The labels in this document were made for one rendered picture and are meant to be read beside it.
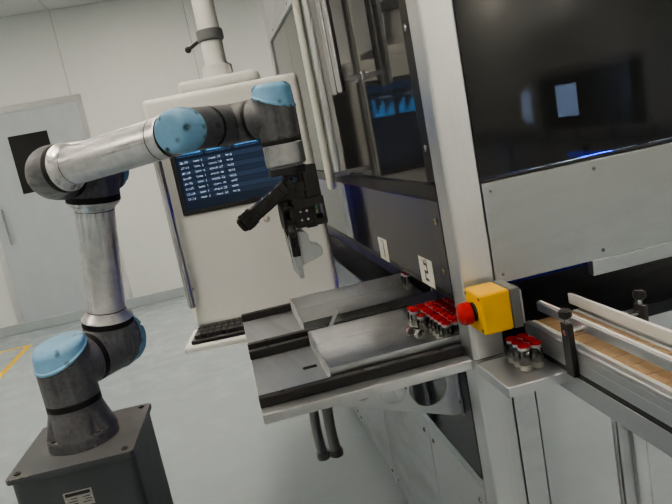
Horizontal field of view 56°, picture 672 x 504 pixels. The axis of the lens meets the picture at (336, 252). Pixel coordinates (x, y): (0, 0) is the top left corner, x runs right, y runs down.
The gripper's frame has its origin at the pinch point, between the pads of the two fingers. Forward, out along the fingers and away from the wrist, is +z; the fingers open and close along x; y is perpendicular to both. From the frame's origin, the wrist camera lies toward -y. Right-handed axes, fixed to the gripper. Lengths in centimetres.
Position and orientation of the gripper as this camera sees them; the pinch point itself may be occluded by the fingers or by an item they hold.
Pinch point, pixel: (297, 272)
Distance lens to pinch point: 122.1
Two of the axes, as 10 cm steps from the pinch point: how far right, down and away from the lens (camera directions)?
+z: 1.9, 9.6, 1.8
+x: -2.0, -1.5, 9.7
